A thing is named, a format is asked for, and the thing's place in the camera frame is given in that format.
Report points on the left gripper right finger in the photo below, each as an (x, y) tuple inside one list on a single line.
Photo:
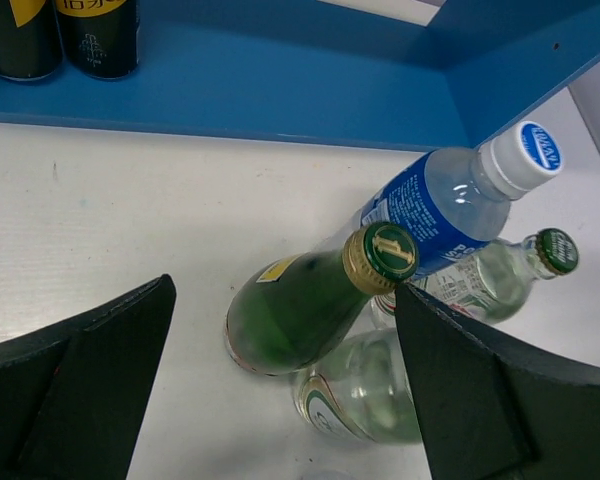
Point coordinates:
[(491, 406)]

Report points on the clear glass bottle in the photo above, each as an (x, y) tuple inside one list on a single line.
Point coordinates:
[(360, 392), (494, 283)]

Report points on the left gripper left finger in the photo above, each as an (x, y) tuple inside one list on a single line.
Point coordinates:
[(73, 394)]

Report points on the right black yellow can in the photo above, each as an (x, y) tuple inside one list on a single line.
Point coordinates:
[(100, 37)]

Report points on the black yellow can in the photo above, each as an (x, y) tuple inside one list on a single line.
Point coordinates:
[(100, 37), (30, 47)]

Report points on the green glass bottle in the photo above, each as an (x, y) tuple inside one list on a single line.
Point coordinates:
[(296, 310)]

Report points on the left black yellow can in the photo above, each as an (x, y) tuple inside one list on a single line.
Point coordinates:
[(30, 47)]

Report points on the blue and yellow shelf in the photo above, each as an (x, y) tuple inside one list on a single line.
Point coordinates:
[(311, 72)]

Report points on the blue label water bottle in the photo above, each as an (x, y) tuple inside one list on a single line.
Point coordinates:
[(455, 201)]

